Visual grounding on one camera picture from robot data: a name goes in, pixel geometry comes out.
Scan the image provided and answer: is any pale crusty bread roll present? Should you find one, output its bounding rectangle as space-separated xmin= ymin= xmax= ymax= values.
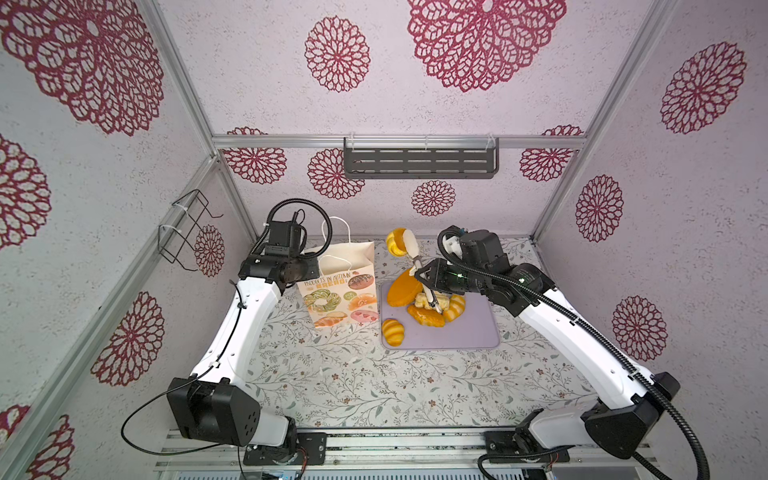
xmin=433 ymin=292 xmax=451 ymax=309

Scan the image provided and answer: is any printed paper bread bag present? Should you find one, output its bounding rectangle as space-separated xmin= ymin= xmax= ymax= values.
xmin=297 ymin=216 xmax=379 ymax=329

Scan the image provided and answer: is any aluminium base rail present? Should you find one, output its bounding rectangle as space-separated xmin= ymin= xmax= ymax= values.
xmin=150 ymin=427 xmax=652 ymax=479

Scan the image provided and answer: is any lavender plastic tray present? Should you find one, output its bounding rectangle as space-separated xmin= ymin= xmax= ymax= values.
xmin=377 ymin=280 xmax=500 ymax=351

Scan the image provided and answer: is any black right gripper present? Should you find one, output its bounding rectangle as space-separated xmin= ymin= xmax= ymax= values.
xmin=413 ymin=259 xmax=489 ymax=299

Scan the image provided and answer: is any dark grey wall shelf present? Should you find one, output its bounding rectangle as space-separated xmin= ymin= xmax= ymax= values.
xmin=342 ymin=138 xmax=500 ymax=180

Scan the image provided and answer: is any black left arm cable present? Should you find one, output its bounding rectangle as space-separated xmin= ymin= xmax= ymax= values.
xmin=120 ymin=197 xmax=333 ymax=457

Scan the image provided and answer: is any striped yellow bread stick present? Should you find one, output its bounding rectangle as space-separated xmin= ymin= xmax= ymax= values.
xmin=442 ymin=295 xmax=466 ymax=323

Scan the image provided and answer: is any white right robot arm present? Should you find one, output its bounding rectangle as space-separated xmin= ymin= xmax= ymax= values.
xmin=416 ymin=226 xmax=680 ymax=459

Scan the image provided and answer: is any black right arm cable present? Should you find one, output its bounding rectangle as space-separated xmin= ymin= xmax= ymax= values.
xmin=436 ymin=225 xmax=712 ymax=480

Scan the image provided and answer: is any round orange tart bread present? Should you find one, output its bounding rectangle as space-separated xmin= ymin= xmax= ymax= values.
xmin=386 ymin=228 xmax=408 ymax=257

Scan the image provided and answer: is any small striped croissant bun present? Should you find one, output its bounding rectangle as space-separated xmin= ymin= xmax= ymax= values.
xmin=381 ymin=319 xmax=405 ymax=347

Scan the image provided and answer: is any orange oval bread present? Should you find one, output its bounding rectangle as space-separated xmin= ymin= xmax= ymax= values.
xmin=407 ymin=304 xmax=446 ymax=328

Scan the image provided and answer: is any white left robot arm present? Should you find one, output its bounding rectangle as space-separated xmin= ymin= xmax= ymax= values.
xmin=166 ymin=219 xmax=319 ymax=463

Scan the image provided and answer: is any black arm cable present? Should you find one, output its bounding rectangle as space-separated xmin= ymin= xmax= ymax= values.
xmin=120 ymin=197 xmax=333 ymax=457
xmin=436 ymin=225 xmax=712 ymax=480

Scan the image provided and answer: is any black wire wall rack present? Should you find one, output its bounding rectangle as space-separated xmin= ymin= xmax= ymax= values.
xmin=156 ymin=189 xmax=226 ymax=277

